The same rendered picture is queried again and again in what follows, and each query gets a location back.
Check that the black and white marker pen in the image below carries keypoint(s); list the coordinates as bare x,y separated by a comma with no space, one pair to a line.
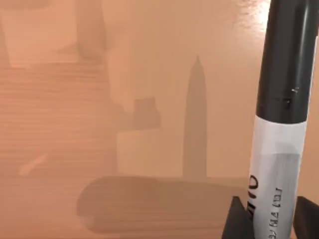
281,99

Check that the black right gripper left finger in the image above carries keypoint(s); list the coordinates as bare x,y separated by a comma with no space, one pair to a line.
235,219

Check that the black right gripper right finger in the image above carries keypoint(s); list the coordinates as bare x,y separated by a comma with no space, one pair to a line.
306,219

